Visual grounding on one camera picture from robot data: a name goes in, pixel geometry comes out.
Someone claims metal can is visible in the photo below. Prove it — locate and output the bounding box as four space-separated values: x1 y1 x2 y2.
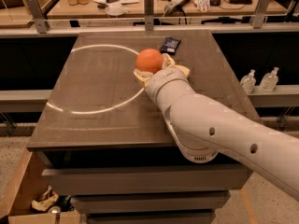
49 206 61 214

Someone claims clear bottle right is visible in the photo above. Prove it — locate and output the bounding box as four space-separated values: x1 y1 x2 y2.
260 67 278 91

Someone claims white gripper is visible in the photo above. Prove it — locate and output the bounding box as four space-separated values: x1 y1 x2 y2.
134 53 190 104

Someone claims metal bracket left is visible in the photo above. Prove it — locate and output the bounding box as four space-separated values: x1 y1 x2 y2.
25 0 48 34

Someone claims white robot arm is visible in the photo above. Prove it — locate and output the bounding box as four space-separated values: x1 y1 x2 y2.
134 49 299 200

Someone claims dark blue snack packet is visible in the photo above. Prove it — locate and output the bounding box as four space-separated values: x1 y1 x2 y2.
160 37 181 54

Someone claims metal bracket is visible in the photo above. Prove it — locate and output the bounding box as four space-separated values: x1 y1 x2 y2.
250 0 271 29
144 0 154 31
25 0 48 34

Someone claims cardboard box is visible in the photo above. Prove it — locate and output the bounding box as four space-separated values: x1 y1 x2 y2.
0 149 81 224

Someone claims metal bracket right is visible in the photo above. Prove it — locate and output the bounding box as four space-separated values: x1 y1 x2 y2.
250 0 271 29

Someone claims metal bracket middle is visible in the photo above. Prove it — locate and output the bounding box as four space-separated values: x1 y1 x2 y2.
144 0 154 31

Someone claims clear bottle left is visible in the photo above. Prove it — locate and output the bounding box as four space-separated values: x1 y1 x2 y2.
240 69 256 94

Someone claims yellow sponge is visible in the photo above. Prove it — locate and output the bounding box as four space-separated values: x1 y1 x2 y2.
175 64 190 78

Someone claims clear bottle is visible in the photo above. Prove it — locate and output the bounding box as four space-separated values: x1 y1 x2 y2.
240 69 256 94
260 67 278 91

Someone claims white power strip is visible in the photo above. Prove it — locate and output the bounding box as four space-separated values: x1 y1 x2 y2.
164 0 189 14

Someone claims grey drawer cabinet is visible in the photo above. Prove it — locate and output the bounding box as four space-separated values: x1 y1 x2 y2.
28 29 256 224

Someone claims white bowl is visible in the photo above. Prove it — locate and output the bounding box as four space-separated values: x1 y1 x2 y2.
105 4 125 17

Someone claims orange ball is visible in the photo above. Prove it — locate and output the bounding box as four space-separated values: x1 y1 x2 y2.
135 49 164 74

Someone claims patterned paper cup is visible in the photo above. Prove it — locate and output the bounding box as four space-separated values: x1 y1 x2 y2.
194 0 210 12

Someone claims crumpled paper bag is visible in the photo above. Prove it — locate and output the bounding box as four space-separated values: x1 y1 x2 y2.
31 186 59 212

